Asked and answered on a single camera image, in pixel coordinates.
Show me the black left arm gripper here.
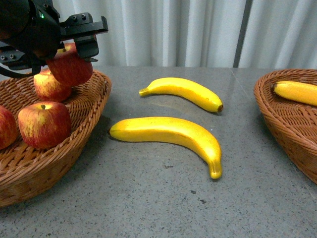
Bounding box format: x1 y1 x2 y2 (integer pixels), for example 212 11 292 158
0 0 108 74

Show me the red apple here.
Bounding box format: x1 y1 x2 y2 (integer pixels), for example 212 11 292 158
46 43 93 87
18 101 71 149
0 106 18 149
33 68 72 102

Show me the brown wicker basket left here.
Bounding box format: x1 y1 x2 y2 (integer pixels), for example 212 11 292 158
0 70 112 207

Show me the brown wicker basket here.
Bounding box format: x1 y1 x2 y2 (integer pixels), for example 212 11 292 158
0 70 112 207
254 69 317 182

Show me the white curtain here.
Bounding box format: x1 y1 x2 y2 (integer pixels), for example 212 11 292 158
53 0 317 68

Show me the brown wicker basket right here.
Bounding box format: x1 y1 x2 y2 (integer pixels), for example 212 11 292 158
254 69 317 182

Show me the straight yellow banana in basket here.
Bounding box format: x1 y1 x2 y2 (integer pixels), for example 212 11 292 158
271 81 317 106

